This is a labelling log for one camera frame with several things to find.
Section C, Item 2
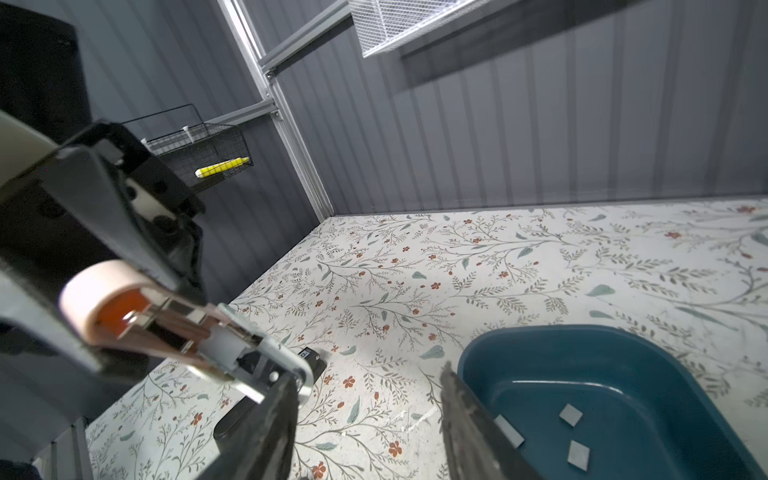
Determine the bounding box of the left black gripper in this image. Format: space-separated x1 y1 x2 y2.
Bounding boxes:
1 119 207 380

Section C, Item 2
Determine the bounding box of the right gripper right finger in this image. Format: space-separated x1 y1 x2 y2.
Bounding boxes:
440 363 541 480

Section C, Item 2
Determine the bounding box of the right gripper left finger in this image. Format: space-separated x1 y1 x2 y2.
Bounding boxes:
198 375 298 479

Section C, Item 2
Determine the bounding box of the pink mini stapler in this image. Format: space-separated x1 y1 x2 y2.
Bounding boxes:
59 260 314 404

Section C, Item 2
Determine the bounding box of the black stapler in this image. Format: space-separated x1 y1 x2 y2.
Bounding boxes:
213 347 328 453

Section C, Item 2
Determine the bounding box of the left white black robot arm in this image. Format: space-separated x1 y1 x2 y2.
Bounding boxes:
1 4 207 379

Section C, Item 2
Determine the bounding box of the staple strip three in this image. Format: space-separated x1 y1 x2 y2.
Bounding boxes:
494 415 525 449

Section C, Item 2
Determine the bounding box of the staple strip one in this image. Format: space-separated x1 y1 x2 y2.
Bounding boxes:
559 403 583 428

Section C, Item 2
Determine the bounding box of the staple strip two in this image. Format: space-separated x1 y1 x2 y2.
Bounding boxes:
567 440 591 472

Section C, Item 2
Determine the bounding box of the yellow marker pen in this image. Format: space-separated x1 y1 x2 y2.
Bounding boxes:
194 157 250 179

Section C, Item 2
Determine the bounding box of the teal plastic tray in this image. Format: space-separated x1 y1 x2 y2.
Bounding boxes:
457 325 764 479

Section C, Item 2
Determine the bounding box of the black wire basket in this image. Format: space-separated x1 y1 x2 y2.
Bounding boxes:
123 104 253 192

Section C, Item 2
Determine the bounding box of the white wire mesh basket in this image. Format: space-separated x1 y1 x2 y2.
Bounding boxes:
348 0 487 58

